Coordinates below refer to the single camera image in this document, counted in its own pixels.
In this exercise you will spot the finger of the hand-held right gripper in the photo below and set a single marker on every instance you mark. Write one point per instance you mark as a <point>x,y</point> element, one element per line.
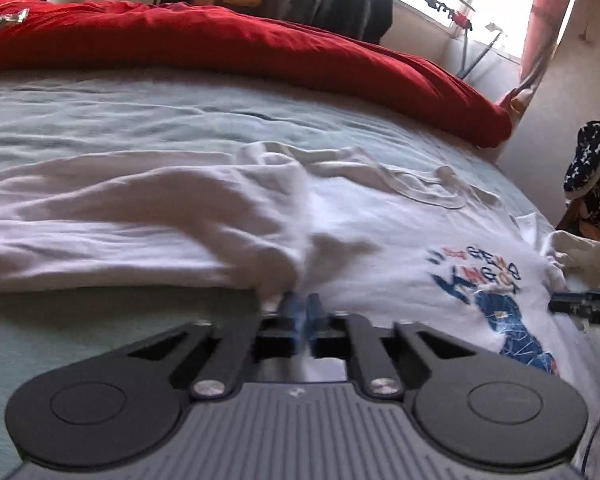
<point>570,304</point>

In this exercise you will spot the orange striped curtain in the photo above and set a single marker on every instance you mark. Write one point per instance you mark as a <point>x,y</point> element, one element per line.
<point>545,10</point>

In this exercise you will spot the metal clothes rack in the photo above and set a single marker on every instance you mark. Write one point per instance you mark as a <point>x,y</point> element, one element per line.
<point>467,55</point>

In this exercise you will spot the dark hanging socks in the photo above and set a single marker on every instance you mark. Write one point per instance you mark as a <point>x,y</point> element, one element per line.
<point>440,6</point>

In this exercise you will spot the bed with green blanket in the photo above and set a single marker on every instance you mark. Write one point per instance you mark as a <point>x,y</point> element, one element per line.
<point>105,110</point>

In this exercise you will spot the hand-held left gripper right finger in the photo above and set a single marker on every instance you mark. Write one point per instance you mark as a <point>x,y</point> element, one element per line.
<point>314,315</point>

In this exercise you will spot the small red hanging cloth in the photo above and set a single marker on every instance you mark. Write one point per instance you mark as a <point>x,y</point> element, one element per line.
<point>462,21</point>

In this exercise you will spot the red duvet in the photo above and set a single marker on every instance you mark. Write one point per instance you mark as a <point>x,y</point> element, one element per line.
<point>205,35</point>

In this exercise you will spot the navy star-patterned garment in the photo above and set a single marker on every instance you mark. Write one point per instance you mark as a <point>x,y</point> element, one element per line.
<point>595,175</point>

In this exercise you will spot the wooden chair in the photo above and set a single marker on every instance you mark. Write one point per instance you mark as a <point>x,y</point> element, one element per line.
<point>569,216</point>

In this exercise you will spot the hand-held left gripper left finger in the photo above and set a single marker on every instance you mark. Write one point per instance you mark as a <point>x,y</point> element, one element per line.
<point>292,315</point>

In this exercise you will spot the plain dark jacket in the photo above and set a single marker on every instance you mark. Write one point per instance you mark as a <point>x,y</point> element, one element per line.
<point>380,15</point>

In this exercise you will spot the white printed t-shirt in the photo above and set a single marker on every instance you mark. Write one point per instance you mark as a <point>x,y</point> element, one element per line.
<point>405,260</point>

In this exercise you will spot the small silver packet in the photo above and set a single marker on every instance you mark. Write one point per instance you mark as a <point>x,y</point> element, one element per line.
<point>11,19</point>

